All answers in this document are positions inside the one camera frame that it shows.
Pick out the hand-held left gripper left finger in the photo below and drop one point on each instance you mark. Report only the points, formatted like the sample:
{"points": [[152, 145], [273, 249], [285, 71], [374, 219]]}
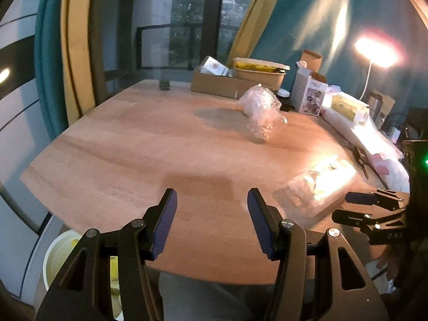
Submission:
{"points": [[164, 224]]}

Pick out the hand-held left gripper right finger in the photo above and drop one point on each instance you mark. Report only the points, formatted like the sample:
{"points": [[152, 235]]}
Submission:
{"points": [[260, 224]]}

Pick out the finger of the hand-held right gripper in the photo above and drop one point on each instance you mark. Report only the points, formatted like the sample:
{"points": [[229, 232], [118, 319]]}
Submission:
{"points": [[351, 216], [361, 198]]}

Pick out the clear plastic packet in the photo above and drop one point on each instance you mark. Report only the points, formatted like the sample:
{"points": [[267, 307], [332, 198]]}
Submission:
{"points": [[317, 184]]}

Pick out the yellow plastic bag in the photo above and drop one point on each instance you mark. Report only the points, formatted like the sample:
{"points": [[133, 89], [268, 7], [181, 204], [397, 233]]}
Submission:
{"points": [[114, 269]]}

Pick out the clear plastic bag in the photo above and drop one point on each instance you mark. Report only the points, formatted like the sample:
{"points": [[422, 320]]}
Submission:
{"points": [[262, 113]]}

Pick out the white round bin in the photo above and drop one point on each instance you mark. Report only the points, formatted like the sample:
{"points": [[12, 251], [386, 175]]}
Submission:
{"points": [[57, 257]]}

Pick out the person's right hand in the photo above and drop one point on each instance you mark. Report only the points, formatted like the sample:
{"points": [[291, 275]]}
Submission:
{"points": [[389, 260]]}

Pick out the black folding tool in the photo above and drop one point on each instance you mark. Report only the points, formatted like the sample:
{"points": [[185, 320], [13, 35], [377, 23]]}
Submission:
{"points": [[361, 160]]}

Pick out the large white plastic bag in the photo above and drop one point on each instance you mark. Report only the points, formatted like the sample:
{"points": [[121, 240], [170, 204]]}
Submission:
{"points": [[378, 147]]}

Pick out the white charger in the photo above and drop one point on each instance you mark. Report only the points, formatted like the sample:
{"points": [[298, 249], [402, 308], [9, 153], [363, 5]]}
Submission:
{"points": [[394, 133]]}

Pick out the brown cardboard sheet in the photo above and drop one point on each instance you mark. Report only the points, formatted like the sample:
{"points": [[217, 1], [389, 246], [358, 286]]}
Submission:
{"points": [[388, 102]]}

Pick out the white product box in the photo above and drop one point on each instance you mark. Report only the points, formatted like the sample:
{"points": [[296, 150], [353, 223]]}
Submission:
{"points": [[309, 97]]}

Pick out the small white round object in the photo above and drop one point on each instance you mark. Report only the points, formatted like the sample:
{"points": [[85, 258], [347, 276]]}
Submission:
{"points": [[283, 92]]}

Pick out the small grey object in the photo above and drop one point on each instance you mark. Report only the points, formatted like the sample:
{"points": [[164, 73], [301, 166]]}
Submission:
{"points": [[164, 84]]}

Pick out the brown paper bowl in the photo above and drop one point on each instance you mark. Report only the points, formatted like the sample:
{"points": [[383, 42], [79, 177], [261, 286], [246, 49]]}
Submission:
{"points": [[254, 79]]}

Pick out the lit lamp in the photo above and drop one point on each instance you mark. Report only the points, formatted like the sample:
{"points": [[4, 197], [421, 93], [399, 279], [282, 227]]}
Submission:
{"points": [[376, 52]]}

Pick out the brown cardboard box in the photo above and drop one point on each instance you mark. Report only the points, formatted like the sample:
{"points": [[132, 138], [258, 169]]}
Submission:
{"points": [[210, 83]]}

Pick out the yellow packet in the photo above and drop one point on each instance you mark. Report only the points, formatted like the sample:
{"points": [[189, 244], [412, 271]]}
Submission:
{"points": [[257, 65]]}

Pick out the white printed packet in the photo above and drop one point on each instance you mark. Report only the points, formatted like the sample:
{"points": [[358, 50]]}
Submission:
{"points": [[214, 67]]}

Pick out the black balcony railing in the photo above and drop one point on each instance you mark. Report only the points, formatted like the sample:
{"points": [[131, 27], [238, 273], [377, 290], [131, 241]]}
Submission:
{"points": [[187, 28]]}

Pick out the teal curtain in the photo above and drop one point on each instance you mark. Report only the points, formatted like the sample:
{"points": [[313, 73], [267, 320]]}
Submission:
{"points": [[50, 57]]}

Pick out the yellow curtain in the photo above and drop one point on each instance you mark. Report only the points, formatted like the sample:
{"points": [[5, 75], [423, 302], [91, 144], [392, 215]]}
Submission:
{"points": [[254, 13], [78, 40]]}

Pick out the black window frame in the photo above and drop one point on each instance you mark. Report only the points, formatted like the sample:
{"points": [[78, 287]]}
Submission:
{"points": [[214, 16]]}

